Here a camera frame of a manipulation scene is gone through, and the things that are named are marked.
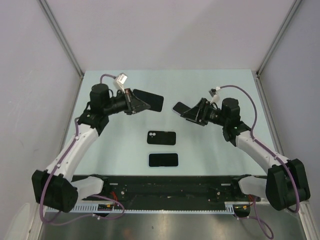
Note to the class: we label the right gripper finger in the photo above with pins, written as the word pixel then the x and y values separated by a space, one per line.
pixel 192 117
pixel 195 108

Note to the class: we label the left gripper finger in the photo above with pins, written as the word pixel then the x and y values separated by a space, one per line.
pixel 138 98
pixel 138 106

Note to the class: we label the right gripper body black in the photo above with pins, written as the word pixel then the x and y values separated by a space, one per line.
pixel 207 112

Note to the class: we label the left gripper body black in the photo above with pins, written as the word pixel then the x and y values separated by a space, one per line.
pixel 128 109

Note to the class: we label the purple phone case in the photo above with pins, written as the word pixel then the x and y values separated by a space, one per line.
pixel 179 108

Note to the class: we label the black phone case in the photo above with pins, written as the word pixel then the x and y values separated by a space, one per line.
pixel 166 138

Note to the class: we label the blue-edged black phone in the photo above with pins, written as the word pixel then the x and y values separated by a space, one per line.
pixel 163 160

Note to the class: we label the light blue phone case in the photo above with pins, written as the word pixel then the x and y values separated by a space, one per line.
pixel 150 160

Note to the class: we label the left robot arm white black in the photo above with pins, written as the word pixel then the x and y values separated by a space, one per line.
pixel 53 187

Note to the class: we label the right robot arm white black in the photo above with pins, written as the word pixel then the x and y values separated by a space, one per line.
pixel 286 183

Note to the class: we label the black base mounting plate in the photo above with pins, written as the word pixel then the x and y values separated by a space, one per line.
pixel 174 192

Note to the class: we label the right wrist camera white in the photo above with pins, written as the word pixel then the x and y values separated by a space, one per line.
pixel 214 93

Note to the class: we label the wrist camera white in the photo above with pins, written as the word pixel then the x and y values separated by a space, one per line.
pixel 119 81
pixel 214 93

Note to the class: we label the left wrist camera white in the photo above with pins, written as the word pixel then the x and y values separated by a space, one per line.
pixel 119 81

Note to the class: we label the right side aluminium rail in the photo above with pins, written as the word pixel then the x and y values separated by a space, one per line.
pixel 268 114

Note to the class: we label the grey slotted cable duct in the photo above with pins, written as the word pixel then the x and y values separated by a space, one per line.
pixel 106 208

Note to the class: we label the left aluminium frame post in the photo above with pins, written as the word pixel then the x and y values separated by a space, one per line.
pixel 57 30

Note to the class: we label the aluminium frame post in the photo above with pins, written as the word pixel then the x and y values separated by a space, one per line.
pixel 279 35
pixel 57 30

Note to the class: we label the right aluminium frame post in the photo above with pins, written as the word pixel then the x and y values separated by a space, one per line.
pixel 279 35

